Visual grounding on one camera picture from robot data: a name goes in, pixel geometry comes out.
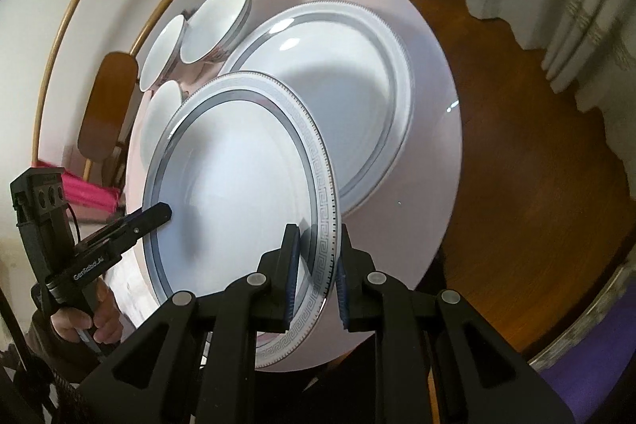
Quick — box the white bowl with grey band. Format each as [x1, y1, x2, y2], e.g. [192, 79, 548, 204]
[139, 14, 188, 92]
[140, 79, 186, 167]
[180, 0, 252, 64]

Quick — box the person's left hand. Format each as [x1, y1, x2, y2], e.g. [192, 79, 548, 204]
[52, 277, 125, 345]

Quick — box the brown wooden chair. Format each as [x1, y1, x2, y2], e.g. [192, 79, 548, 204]
[78, 51, 137, 186]

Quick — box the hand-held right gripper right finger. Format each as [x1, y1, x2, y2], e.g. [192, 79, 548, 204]
[335, 223, 577, 424]

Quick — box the round pink table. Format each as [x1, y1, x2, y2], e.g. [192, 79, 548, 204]
[122, 0, 463, 372]

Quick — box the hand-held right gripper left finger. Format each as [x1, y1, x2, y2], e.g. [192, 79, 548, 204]
[74, 223, 304, 424]

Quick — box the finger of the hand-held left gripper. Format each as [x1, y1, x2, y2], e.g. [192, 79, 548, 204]
[74, 211, 147, 251]
[79, 202, 174, 263]

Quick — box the person's left forearm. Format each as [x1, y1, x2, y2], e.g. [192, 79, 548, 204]
[25, 317, 80, 372]

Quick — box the dark braided cord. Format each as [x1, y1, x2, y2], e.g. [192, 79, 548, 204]
[0, 339, 80, 424]

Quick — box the pink cloth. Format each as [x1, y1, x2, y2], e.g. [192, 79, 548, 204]
[37, 161, 122, 213]

